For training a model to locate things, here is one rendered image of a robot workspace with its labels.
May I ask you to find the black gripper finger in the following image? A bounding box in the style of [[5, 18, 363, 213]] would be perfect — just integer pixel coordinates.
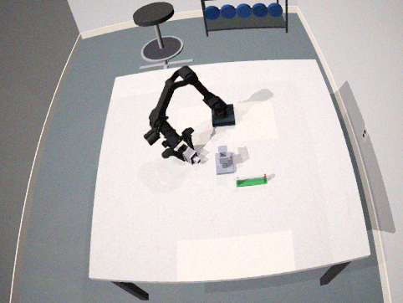
[[183, 135, 195, 151], [172, 151, 185, 161]]

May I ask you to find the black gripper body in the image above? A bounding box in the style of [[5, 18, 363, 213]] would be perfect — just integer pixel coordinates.
[[161, 127, 194, 159]]

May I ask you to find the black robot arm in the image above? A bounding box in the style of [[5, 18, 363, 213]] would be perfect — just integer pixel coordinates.
[[143, 66, 229, 146]]

